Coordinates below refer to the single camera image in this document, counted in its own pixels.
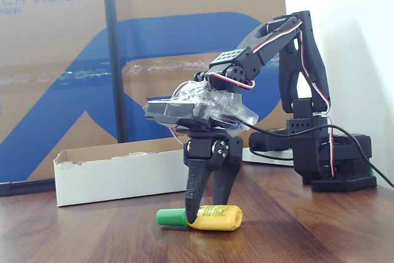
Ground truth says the white power strip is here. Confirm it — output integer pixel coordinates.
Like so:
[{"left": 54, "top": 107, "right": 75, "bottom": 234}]
[{"left": 241, "top": 147, "right": 295, "bottom": 168}]

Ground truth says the white cardboard box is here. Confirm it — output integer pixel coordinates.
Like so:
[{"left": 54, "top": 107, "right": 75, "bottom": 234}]
[{"left": 52, "top": 147, "right": 192, "bottom": 208}]

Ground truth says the yellow green glue tube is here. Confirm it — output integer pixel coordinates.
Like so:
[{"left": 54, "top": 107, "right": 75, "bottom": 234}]
[{"left": 156, "top": 204, "right": 244, "bottom": 232}]

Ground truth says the tape-wrapped black webcam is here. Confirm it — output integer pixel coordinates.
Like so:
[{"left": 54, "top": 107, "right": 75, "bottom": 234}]
[{"left": 143, "top": 79, "right": 260, "bottom": 138}]

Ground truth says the black webcam cable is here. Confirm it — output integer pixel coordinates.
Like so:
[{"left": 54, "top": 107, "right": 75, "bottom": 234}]
[{"left": 243, "top": 121, "right": 394, "bottom": 188}]

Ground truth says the black metal pole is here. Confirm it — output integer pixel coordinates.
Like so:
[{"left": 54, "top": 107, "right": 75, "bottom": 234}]
[{"left": 100, "top": 0, "right": 129, "bottom": 144}]

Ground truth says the black stand base bar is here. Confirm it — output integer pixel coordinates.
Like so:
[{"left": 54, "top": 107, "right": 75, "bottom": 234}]
[{"left": 0, "top": 179, "right": 57, "bottom": 197}]

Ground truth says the black power adapter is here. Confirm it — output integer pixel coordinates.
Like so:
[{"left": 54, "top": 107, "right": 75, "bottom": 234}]
[{"left": 248, "top": 131, "right": 292, "bottom": 153}]

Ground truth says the large brown blue-printed carton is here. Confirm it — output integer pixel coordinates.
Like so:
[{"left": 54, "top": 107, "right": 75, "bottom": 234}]
[{"left": 0, "top": 0, "right": 292, "bottom": 184}]

